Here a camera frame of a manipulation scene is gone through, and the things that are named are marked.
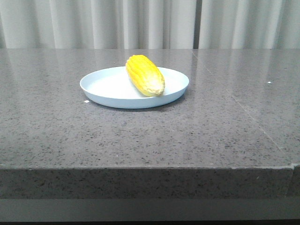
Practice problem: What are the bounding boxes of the yellow corn cob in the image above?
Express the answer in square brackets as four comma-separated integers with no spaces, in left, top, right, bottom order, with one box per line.
[126,55,165,97]

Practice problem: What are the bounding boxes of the light blue round plate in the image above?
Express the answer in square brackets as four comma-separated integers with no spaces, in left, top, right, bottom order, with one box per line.
[80,66,189,109]

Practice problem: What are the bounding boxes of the grey right curtain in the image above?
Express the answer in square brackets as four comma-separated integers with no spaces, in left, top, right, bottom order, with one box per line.
[198,0,300,49]

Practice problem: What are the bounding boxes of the grey curtain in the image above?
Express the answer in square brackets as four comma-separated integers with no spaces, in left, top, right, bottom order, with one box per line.
[0,0,201,49]
[198,0,300,49]

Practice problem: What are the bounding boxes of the grey left curtain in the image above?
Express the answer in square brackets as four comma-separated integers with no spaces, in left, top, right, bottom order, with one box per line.
[0,0,201,49]

